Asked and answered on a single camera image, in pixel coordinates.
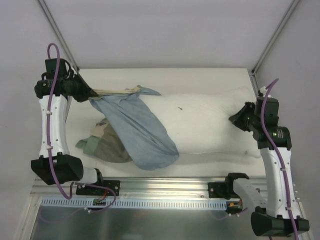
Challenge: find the white pillow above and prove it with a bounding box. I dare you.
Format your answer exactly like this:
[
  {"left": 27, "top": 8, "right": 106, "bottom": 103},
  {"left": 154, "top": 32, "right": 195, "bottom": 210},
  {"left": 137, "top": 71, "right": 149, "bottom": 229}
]
[{"left": 140, "top": 87, "right": 261, "bottom": 158}]

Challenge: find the patchwork green beige pillowcase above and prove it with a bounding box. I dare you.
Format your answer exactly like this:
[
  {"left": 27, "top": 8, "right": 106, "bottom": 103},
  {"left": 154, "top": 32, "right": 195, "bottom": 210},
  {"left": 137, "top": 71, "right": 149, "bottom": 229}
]
[{"left": 75, "top": 85, "right": 180, "bottom": 171}]

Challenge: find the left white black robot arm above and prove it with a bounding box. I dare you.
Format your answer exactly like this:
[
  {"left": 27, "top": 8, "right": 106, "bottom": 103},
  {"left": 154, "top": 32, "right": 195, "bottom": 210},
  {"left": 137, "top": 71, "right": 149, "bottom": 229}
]
[{"left": 31, "top": 74, "right": 105, "bottom": 195}]

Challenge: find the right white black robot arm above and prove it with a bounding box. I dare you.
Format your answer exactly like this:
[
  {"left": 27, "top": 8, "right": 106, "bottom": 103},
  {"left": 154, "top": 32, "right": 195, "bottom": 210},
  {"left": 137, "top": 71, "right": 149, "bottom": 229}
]
[{"left": 224, "top": 97, "right": 310, "bottom": 239}]

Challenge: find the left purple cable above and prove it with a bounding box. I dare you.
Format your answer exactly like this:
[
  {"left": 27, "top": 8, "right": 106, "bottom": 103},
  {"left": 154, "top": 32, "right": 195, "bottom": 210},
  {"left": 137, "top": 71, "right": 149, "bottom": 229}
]
[{"left": 46, "top": 42, "right": 117, "bottom": 213}]

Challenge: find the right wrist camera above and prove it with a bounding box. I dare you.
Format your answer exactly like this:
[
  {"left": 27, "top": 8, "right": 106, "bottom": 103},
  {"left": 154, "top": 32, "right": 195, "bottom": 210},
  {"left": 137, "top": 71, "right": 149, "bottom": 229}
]
[{"left": 254, "top": 87, "right": 279, "bottom": 126}]

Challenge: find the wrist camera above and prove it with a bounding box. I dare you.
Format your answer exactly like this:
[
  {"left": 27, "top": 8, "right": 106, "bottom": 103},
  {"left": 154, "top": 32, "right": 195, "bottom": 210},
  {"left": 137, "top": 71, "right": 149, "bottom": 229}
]
[
  {"left": 254, "top": 87, "right": 279, "bottom": 126},
  {"left": 42, "top": 58, "right": 74, "bottom": 80}
]

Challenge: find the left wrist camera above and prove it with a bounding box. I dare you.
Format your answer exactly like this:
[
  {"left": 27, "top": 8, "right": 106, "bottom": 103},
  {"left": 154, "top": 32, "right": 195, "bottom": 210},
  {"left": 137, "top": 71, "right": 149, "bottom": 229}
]
[{"left": 42, "top": 58, "right": 74, "bottom": 80}]

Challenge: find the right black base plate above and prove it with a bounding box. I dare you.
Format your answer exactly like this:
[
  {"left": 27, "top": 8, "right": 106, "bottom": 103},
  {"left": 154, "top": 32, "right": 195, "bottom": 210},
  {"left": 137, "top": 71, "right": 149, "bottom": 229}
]
[{"left": 207, "top": 182, "right": 240, "bottom": 200}]

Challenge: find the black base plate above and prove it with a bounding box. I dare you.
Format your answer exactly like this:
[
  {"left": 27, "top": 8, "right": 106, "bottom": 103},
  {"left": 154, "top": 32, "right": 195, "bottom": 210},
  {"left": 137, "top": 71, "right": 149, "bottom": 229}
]
[
  {"left": 75, "top": 179, "right": 121, "bottom": 197},
  {"left": 207, "top": 182, "right": 240, "bottom": 200}
]

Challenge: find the left aluminium frame post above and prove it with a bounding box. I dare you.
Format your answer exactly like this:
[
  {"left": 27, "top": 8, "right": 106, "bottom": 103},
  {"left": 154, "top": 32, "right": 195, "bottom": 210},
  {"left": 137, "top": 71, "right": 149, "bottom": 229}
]
[{"left": 36, "top": 0, "right": 80, "bottom": 73}]

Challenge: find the aluminium frame post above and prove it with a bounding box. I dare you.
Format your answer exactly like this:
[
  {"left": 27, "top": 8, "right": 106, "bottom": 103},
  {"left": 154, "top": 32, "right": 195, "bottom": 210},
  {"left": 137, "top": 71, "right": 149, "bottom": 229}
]
[
  {"left": 36, "top": 0, "right": 80, "bottom": 73},
  {"left": 251, "top": 0, "right": 301, "bottom": 76}
]

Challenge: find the right aluminium frame post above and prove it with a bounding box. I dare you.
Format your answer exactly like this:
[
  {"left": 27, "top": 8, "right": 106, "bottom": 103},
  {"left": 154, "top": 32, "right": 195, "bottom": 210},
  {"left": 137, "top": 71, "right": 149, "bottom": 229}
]
[{"left": 251, "top": 0, "right": 301, "bottom": 76}]

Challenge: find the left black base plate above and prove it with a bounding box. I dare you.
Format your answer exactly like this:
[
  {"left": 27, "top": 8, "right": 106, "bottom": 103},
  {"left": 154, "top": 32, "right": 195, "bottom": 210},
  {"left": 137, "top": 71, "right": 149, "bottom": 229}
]
[{"left": 75, "top": 179, "right": 121, "bottom": 197}]

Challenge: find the aluminium mounting rail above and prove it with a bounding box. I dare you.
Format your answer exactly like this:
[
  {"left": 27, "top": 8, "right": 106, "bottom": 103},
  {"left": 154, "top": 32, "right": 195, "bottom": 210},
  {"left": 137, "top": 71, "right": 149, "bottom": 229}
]
[{"left": 30, "top": 176, "right": 268, "bottom": 199}]

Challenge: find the white slotted cable duct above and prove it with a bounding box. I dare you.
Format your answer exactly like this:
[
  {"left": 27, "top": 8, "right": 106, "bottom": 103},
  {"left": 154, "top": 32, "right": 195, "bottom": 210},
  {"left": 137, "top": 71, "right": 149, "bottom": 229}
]
[{"left": 41, "top": 197, "right": 227, "bottom": 211}]

